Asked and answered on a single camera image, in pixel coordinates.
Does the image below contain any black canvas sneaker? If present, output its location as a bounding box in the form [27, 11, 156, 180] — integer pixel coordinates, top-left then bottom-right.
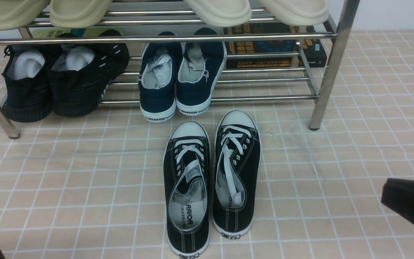
[162, 121, 211, 259]
[212, 110, 262, 240]

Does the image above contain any cream slipper far right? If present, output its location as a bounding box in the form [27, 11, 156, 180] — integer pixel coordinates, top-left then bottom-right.
[258, 0, 329, 26]

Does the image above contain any beige slipper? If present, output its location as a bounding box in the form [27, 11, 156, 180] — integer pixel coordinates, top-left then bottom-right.
[49, 0, 113, 28]
[0, 0, 50, 31]

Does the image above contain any black knit sneaker left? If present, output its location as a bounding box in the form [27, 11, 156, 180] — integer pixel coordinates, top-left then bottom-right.
[2, 45, 61, 123]

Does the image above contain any beige slipper far left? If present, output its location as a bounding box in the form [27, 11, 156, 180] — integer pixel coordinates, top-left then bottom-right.
[0, 0, 50, 31]

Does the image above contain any cream slipper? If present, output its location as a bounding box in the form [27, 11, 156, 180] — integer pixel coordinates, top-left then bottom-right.
[184, 0, 252, 27]
[258, 0, 329, 26]

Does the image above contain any navy canvas shoe right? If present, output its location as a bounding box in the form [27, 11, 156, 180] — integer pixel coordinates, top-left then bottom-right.
[176, 41, 227, 116]

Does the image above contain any navy canvas shoe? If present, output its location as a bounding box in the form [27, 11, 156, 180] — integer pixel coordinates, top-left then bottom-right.
[138, 42, 184, 123]
[176, 41, 227, 116]

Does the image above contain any navy canvas shoe left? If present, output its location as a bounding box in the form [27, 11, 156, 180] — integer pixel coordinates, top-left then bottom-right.
[138, 42, 184, 123]

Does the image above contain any black knit sneaker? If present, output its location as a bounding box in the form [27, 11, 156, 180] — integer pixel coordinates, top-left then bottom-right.
[2, 45, 61, 123]
[47, 43, 130, 118]

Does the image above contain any stainless steel shoe rack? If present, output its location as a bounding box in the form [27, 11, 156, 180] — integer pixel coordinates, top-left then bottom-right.
[0, 0, 361, 139]

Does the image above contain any black knit sneaker right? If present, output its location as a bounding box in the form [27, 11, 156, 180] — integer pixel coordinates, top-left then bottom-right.
[47, 43, 130, 118]

